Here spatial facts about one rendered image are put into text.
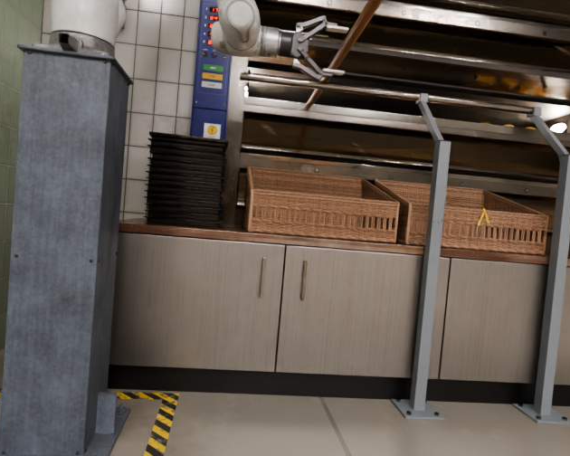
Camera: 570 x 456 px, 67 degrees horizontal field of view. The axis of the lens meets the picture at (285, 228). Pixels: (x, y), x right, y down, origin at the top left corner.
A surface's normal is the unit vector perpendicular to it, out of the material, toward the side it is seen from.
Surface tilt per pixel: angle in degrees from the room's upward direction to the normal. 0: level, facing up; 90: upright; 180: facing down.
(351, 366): 90
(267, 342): 90
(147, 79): 90
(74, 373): 90
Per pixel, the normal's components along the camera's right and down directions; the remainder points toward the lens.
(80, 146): 0.13, 0.05
